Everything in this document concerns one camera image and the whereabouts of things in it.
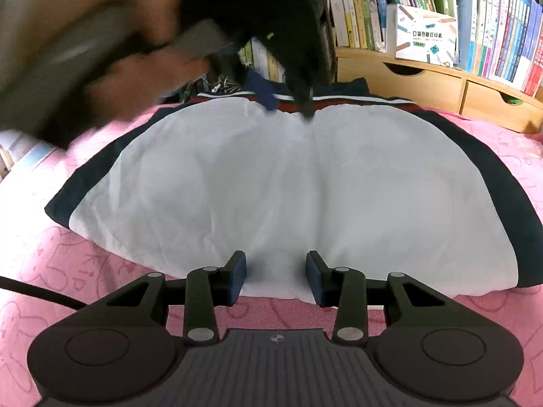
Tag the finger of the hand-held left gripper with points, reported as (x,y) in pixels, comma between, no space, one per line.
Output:
(303,97)
(265,93)

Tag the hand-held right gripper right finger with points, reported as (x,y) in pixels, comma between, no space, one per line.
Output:
(316,277)

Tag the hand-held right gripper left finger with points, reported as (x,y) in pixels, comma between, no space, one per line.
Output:
(237,277)

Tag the navy and white jacket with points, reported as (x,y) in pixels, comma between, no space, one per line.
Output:
(254,178)

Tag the person's left hand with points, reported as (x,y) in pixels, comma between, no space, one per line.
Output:
(140,80)

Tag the miniature bicycle model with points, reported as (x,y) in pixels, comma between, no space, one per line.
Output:
(227,84)

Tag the wooden drawer organizer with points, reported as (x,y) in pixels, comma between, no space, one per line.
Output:
(424,80)

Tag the white printed box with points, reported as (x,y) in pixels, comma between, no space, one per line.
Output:
(424,38)

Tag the pink rabbit-print blanket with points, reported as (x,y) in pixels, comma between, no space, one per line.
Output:
(63,263)

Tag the row of colourful books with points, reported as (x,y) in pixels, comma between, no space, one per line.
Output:
(500,29)

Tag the light blue paper sheet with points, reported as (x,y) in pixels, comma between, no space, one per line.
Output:
(34,152)

